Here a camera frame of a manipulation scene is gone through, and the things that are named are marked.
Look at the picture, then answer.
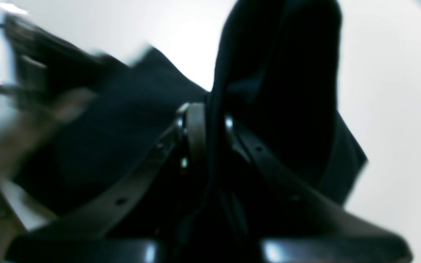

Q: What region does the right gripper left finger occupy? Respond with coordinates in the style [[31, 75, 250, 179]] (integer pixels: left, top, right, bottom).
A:
[[5, 103, 206, 263]]

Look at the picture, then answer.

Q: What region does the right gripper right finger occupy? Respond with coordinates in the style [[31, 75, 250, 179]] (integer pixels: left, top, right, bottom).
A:
[[224, 115, 413, 263]]

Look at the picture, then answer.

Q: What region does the black T-shirt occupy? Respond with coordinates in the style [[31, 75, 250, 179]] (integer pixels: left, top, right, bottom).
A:
[[14, 0, 366, 263]]

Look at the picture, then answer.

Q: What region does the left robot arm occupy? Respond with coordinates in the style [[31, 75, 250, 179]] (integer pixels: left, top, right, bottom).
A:
[[0, 11, 128, 169]]

